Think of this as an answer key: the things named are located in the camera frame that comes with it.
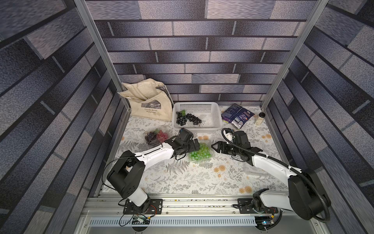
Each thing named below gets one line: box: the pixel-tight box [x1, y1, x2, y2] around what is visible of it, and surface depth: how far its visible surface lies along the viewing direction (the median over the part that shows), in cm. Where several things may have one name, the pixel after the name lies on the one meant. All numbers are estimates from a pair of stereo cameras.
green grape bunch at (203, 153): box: [189, 142, 212, 160], surface depth 89 cm
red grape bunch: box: [156, 130, 169, 143], surface depth 97 cm
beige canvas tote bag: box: [117, 78, 174, 122], surface depth 108 cm
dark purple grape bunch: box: [145, 131, 157, 145], surface depth 97 cm
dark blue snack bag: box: [221, 103, 256, 130], surface depth 111 cm
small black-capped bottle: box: [254, 112, 266, 126], surface depth 106 cm
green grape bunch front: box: [189, 148, 206, 161], surface depth 89 cm
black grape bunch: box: [175, 110, 203, 127], surface depth 109 cm
